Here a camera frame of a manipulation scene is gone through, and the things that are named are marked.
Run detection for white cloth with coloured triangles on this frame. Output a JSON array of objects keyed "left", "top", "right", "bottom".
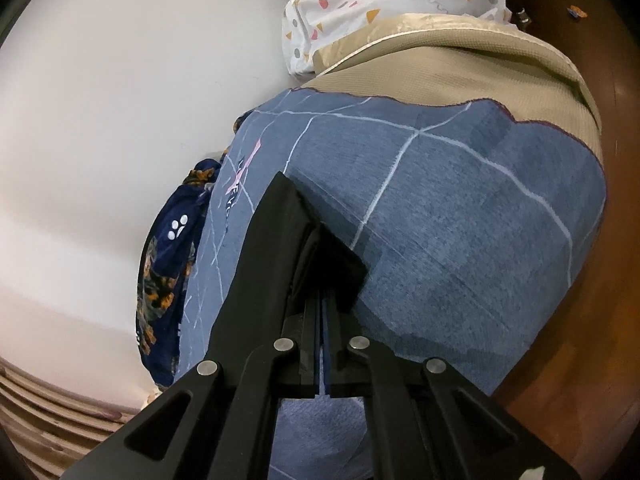
[{"left": 265, "top": 0, "right": 513, "bottom": 79}]

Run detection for beige striped curtain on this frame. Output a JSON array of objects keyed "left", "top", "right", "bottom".
[{"left": 0, "top": 354, "right": 142, "bottom": 480}]

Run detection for beige quilt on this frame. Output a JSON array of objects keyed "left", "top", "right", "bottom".
[{"left": 300, "top": 12, "right": 607, "bottom": 171}]

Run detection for blue checked bedsheet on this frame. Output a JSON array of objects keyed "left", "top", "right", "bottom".
[{"left": 172, "top": 85, "right": 608, "bottom": 480}]

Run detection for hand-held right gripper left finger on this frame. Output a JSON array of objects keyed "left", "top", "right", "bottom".
[{"left": 62, "top": 300, "right": 322, "bottom": 480}]

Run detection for navy animal print blanket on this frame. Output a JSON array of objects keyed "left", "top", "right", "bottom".
[{"left": 135, "top": 157, "right": 223, "bottom": 390}]

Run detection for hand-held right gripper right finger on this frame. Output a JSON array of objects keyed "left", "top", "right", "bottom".
[{"left": 324, "top": 299, "right": 583, "bottom": 480}]

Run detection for black pants with orange lining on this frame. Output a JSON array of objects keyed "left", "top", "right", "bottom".
[{"left": 210, "top": 171, "right": 370, "bottom": 361}]

